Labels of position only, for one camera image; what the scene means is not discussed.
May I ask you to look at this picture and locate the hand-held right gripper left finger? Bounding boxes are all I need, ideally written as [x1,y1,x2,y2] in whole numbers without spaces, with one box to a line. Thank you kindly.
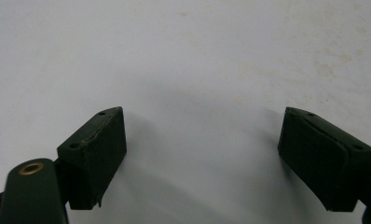
[56,105,128,211]

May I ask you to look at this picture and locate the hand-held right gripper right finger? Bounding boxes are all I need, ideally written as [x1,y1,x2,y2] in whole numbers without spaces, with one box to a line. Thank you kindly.
[277,106,371,213]

